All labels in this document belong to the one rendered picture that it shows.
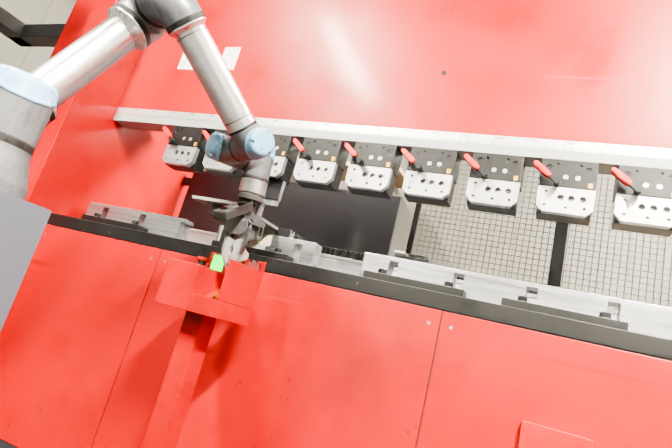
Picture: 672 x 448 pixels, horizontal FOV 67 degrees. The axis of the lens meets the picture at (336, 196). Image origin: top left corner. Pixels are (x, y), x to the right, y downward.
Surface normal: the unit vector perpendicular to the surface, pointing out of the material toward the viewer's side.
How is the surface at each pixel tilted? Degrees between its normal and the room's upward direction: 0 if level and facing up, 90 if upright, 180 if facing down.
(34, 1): 90
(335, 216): 90
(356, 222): 90
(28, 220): 90
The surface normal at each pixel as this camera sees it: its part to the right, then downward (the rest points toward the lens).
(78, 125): 0.90, 0.12
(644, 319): -0.35, -0.35
